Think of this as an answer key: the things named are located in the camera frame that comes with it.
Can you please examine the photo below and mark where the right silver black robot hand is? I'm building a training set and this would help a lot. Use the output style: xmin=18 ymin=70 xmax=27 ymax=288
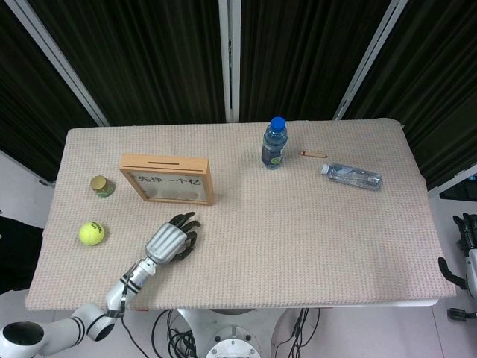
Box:
xmin=437 ymin=212 xmax=477 ymax=298

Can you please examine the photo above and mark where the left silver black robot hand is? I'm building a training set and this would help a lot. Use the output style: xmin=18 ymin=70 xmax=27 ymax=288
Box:
xmin=144 ymin=211 xmax=202 ymax=265

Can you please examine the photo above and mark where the woven beige tablecloth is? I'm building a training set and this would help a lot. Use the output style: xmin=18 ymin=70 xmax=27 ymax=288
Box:
xmin=24 ymin=117 xmax=458 ymax=313

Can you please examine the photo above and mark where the yellow tennis ball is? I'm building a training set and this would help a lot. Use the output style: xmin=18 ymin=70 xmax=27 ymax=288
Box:
xmin=78 ymin=221 xmax=107 ymax=246

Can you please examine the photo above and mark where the white partition foot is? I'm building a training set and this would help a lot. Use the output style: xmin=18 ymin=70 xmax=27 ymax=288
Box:
xmin=426 ymin=163 xmax=477 ymax=201

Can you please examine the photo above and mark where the blue sports drink bottle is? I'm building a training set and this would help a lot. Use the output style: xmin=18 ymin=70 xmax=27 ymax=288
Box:
xmin=260 ymin=116 xmax=289 ymax=170

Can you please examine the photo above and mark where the black bulky object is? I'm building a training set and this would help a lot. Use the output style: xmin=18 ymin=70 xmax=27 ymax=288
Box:
xmin=0 ymin=214 xmax=46 ymax=295

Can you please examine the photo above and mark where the clear plastic water bottle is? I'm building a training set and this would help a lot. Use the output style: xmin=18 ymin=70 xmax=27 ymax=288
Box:
xmin=320 ymin=162 xmax=383 ymax=192

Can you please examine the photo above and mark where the black curtain panel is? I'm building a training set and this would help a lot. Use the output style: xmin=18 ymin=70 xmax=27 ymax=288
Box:
xmin=28 ymin=0 xmax=229 ymax=127
xmin=341 ymin=0 xmax=477 ymax=191
xmin=0 ymin=0 xmax=101 ymax=183
xmin=238 ymin=0 xmax=392 ymax=122

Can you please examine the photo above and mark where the wooden frame coin bank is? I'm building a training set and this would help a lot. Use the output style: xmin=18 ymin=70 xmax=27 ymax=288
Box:
xmin=119 ymin=154 xmax=216 ymax=207

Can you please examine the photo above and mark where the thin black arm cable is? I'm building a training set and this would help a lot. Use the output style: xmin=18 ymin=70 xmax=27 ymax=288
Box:
xmin=118 ymin=274 xmax=152 ymax=358

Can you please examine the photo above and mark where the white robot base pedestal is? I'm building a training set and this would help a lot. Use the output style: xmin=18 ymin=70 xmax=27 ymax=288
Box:
xmin=174 ymin=307 xmax=294 ymax=358

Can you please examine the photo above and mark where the white partition post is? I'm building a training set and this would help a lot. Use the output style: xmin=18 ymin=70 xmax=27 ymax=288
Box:
xmin=332 ymin=0 xmax=405 ymax=121
xmin=6 ymin=0 xmax=110 ymax=127
xmin=218 ymin=0 xmax=242 ymax=123

